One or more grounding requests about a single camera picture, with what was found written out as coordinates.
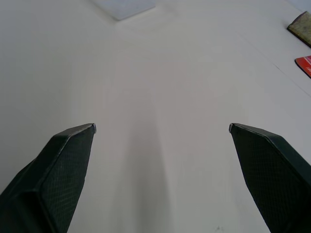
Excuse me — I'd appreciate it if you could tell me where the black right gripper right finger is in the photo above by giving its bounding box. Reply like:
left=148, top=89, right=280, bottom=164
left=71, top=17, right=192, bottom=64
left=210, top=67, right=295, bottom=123
left=228, top=122, right=311, bottom=233

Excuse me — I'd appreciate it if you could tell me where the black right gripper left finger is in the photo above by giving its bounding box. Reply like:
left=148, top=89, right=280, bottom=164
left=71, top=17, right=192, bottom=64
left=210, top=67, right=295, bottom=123
left=0, top=123, right=98, bottom=233

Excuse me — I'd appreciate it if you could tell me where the red flat box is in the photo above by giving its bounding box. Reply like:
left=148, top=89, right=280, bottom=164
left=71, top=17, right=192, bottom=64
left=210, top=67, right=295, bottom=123
left=294, top=55, right=311, bottom=79

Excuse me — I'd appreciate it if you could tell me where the olive green speckled box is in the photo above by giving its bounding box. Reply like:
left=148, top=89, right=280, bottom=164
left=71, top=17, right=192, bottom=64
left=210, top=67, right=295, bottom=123
left=287, top=11, right=311, bottom=49

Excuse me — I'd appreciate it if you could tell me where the pale blue flat board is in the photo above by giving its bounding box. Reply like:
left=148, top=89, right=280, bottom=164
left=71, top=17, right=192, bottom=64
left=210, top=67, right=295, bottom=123
left=90, top=0, right=156, bottom=21

